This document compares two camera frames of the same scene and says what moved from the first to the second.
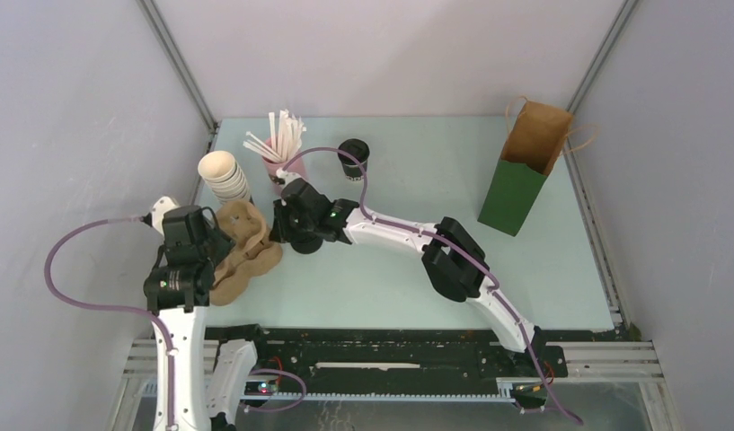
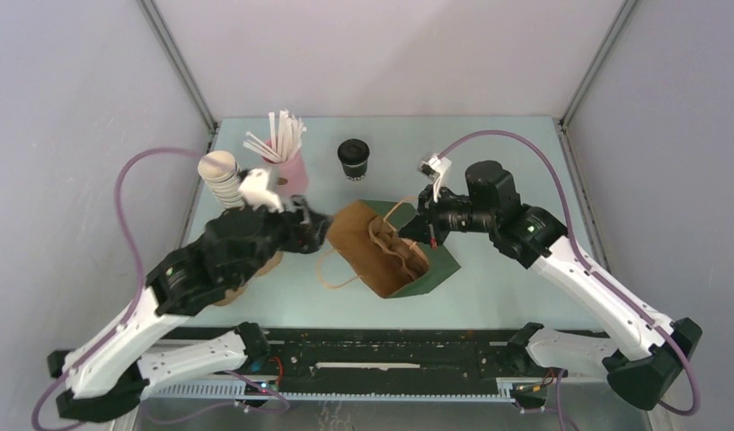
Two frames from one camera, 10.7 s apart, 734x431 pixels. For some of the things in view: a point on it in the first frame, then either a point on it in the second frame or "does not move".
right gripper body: x=289 y=224 → x=448 y=215
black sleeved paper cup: x=355 y=173 does not move
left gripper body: x=217 y=243 → x=288 y=236
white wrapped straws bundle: x=287 y=139 does not move
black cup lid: x=355 y=148 does not move
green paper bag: x=536 y=137 → x=441 y=265
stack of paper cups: x=223 y=173 does not move
